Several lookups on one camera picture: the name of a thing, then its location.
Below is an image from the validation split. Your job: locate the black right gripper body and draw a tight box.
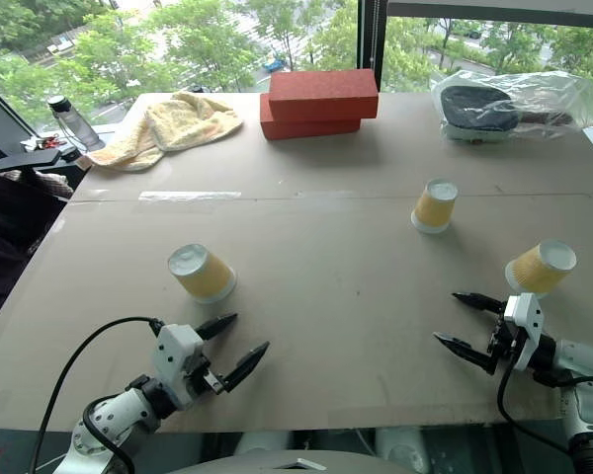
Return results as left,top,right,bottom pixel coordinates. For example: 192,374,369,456
486,310,527,369

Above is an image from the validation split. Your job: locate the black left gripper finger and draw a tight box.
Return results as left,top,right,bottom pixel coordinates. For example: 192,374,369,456
195,312,239,342
221,340,271,394

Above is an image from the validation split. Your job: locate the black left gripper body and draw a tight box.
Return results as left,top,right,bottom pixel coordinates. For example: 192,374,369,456
186,355,228,398

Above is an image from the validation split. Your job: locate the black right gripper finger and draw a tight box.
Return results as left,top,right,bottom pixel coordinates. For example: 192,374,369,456
452,291,506,315
433,332,499,377

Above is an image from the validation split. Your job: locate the yellow paper cup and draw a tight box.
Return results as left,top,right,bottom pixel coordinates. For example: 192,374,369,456
167,243,238,305
504,239,578,297
410,178,460,235

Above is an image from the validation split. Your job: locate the grey robot torso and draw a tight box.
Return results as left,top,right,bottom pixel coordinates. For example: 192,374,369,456
165,427,434,474

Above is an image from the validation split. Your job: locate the clear tape strip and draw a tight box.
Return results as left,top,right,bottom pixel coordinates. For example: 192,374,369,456
137,190,242,202

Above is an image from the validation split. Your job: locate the black table tennis paddle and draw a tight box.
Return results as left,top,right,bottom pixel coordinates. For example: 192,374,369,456
440,85,574,134

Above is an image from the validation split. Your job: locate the clear plastic bag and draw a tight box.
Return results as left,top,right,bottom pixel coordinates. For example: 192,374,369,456
430,69,593,145

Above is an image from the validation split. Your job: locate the yellow towel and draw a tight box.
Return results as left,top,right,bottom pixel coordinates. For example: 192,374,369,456
87,90,245,173

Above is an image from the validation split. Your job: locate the red brick block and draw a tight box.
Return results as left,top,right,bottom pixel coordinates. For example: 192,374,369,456
268,68,380,122
259,92,363,142

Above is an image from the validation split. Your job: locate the black office chair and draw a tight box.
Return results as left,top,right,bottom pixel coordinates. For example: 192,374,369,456
0,147,91,342

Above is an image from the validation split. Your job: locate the clear water bottle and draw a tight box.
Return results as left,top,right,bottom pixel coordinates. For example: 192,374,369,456
46,95,105,152

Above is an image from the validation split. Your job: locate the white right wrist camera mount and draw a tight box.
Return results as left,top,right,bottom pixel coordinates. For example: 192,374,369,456
503,292,546,372

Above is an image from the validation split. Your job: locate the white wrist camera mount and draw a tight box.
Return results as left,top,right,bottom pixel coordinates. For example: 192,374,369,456
151,323,204,411
503,292,546,372

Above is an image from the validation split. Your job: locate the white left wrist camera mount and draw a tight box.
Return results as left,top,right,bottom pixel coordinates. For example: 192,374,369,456
151,323,204,411

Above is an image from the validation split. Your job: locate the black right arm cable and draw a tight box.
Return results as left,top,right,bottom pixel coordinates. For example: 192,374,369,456
496,355,593,458

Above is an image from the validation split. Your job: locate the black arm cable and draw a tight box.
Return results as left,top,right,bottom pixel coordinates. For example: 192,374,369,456
31,316,166,474
496,355,593,458

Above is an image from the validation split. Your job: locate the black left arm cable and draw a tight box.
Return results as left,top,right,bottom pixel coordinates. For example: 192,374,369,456
31,316,166,474

